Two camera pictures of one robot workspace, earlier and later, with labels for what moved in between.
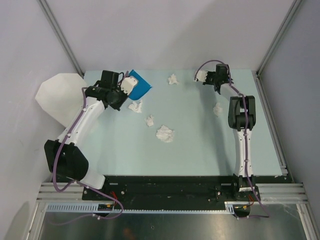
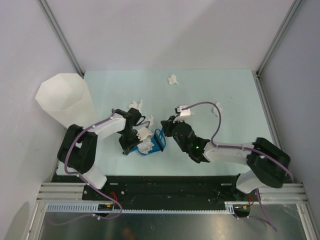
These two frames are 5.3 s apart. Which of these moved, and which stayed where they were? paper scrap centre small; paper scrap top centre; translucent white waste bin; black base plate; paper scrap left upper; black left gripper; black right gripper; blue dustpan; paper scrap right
Moved: blue dustpan; black right gripper; black left gripper
Stayed: paper scrap right; translucent white waste bin; paper scrap top centre; paper scrap left upper; paper scrap centre small; black base plate
